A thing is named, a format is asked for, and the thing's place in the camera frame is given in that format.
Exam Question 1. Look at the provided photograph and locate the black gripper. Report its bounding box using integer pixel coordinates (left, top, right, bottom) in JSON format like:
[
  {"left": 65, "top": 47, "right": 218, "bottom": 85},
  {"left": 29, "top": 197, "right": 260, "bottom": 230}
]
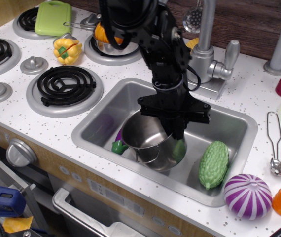
[{"left": 137, "top": 76, "right": 211, "bottom": 140}]

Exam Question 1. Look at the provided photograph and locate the stainless steel pot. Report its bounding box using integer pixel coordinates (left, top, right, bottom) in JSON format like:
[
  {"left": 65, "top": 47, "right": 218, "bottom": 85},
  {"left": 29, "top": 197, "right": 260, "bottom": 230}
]
[{"left": 121, "top": 110, "right": 187, "bottom": 172}]

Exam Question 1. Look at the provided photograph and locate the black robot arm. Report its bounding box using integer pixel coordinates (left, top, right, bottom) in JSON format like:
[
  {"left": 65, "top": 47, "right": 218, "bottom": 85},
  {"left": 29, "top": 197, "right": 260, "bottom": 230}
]
[{"left": 99, "top": 0, "right": 211, "bottom": 140}]

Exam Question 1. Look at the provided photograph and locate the stainless steel sink basin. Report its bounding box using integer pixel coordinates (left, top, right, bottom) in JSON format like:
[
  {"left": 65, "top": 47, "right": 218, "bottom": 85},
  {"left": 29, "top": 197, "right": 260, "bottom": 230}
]
[{"left": 71, "top": 78, "right": 258, "bottom": 207}]

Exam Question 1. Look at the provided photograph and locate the green toy bitter melon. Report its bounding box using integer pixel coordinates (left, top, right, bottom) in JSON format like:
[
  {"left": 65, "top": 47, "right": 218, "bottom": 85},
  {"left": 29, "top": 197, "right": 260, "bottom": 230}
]
[{"left": 198, "top": 141, "right": 229, "bottom": 190}]

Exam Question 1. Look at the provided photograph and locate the purple toy eggplant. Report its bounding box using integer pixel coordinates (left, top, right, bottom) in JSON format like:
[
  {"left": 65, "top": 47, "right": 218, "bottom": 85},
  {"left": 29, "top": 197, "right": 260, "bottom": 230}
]
[{"left": 111, "top": 129, "right": 129, "bottom": 155}]

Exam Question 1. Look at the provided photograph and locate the silver toy faucet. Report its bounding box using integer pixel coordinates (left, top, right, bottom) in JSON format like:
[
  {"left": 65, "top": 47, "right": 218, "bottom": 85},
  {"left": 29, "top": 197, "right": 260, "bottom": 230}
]
[{"left": 187, "top": 0, "right": 240, "bottom": 100}]

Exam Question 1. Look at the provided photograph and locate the yellow toy corn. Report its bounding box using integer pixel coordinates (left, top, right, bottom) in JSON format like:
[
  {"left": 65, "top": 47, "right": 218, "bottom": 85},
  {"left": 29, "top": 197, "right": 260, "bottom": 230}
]
[{"left": 186, "top": 38, "right": 199, "bottom": 52}]

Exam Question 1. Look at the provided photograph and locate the small steel saucepan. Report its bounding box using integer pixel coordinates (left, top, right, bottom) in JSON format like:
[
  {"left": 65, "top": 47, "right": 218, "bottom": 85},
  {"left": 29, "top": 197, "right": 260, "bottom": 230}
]
[{"left": 63, "top": 21, "right": 139, "bottom": 56}]

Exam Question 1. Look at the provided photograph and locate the purple striped toy onion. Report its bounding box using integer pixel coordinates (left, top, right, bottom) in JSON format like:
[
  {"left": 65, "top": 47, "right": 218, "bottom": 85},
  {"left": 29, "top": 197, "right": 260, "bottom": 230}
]
[{"left": 224, "top": 174, "right": 272, "bottom": 220}]

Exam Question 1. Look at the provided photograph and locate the metal slotted spoon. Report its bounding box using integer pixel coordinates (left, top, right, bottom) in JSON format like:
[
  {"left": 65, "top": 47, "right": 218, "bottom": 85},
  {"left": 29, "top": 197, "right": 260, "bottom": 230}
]
[{"left": 182, "top": 0, "right": 203, "bottom": 34}]

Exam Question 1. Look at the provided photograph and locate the back right coil burner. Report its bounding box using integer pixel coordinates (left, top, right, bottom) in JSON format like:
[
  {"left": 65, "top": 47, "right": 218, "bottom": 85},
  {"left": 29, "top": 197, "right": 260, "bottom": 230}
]
[{"left": 84, "top": 35, "right": 142, "bottom": 66}]

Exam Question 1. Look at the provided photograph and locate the orange toy pumpkin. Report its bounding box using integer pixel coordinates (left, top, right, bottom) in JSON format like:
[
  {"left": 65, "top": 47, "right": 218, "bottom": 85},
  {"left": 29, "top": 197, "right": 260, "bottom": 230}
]
[{"left": 94, "top": 22, "right": 110, "bottom": 44}]

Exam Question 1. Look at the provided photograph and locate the front black coil burner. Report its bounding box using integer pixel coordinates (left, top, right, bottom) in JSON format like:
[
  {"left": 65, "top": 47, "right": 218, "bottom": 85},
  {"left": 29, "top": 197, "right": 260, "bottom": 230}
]
[{"left": 26, "top": 66, "right": 103, "bottom": 118}]

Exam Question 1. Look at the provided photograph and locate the yellow toy bell pepper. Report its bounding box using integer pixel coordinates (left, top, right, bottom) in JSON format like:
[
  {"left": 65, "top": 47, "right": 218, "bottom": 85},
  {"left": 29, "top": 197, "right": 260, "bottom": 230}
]
[{"left": 53, "top": 38, "right": 82, "bottom": 65}]

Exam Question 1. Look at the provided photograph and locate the silver stove knob back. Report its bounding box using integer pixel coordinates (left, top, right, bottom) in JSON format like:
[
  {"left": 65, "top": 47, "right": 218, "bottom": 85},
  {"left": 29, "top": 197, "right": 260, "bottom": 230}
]
[{"left": 80, "top": 13, "right": 101, "bottom": 31}]

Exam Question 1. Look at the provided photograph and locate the silver stove knob behind pepper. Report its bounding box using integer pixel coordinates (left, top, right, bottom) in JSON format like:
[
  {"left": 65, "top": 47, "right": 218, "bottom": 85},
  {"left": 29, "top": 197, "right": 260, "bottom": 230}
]
[{"left": 53, "top": 33, "right": 77, "bottom": 43}]

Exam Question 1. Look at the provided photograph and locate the silver stove knob centre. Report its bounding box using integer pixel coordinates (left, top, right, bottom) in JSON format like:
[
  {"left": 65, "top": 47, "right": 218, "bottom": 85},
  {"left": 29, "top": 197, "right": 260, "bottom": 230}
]
[{"left": 20, "top": 56, "right": 48, "bottom": 75}]

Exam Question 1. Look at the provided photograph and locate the silver front panel knob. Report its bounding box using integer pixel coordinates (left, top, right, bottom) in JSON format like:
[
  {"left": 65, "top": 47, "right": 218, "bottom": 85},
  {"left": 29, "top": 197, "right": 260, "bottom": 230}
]
[{"left": 6, "top": 138, "right": 37, "bottom": 167}]

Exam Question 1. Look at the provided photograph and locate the green cutting board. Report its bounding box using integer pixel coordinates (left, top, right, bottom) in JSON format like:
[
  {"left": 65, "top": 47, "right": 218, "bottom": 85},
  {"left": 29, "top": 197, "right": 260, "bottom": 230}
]
[{"left": 35, "top": 0, "right": 72, "bottom": 36}]

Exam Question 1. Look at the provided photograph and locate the back left coil burner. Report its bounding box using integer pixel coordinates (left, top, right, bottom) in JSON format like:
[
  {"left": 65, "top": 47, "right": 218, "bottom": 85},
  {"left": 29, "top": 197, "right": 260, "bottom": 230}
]
[{"left": 12, "top": 7, "right": 53, "bottom": 40}]

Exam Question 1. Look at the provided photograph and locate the yellow tape piece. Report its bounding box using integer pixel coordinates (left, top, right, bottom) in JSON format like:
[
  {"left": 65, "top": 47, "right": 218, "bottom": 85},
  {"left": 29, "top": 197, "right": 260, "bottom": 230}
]
[{"left": 2, "top": 216, "right": 34, "bottom": 234}]

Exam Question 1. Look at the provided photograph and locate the silver oven door handle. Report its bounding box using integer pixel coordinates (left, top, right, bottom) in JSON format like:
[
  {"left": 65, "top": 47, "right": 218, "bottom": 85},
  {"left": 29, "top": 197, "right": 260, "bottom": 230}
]
[{"left": 52, "top": 188, "right": 143, "bottom": 237}]

